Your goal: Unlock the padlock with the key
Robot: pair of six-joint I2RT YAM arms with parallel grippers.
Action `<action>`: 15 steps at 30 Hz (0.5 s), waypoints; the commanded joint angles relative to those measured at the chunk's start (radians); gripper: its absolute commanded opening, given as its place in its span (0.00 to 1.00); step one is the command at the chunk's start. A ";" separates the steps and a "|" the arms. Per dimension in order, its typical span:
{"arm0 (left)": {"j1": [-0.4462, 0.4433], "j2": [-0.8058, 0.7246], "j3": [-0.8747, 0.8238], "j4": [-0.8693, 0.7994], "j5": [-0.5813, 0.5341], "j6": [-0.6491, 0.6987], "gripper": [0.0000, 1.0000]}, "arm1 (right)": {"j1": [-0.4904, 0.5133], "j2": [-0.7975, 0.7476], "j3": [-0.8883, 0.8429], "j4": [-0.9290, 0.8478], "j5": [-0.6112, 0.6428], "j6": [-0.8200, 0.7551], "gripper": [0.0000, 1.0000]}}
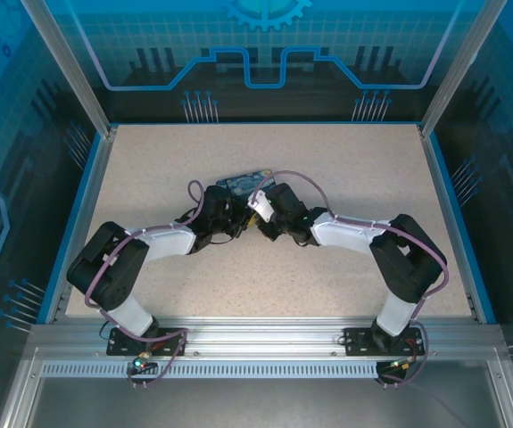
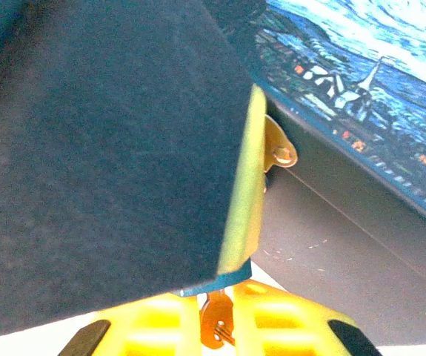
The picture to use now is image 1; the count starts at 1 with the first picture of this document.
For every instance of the starry night painted tin box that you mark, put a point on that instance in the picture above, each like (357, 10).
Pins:
(242, 183)

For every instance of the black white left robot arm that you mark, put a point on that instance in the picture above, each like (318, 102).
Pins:
(167, 241)

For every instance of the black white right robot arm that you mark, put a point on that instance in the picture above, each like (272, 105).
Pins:
(349, 232)

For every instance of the aluminium mounting beam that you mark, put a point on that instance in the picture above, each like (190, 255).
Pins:
(260, 334)

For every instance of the grey metal bench panel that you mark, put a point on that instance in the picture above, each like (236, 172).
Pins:
(260, 401)

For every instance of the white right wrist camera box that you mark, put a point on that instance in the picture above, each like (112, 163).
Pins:
(262, 205)

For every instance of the aluminium side rail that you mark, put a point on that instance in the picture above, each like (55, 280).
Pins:
(87, 209)
(439, 178)

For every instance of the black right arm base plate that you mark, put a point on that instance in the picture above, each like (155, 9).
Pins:
(356, 341)

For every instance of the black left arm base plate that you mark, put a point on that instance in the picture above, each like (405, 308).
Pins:
(120, 345)

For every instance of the aluminium frame post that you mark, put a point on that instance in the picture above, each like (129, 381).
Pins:
(457, 67)
(75, 67)

